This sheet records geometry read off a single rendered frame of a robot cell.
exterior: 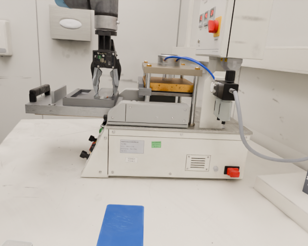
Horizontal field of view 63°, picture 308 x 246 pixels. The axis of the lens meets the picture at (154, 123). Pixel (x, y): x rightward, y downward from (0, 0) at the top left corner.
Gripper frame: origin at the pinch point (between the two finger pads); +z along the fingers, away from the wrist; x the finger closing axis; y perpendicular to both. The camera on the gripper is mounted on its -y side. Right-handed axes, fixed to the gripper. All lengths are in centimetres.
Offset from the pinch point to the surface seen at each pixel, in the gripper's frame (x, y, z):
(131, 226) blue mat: 11.1, 39.6, 25.5
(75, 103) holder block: -8.5, 9.9, 3.1
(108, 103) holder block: 2.0, 9.9, 2.4
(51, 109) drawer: -15.6, 11.0, 5.2
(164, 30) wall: 34, -151, -33
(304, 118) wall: 78, -2, 7
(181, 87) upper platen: 25.3, 10.0, -4.3
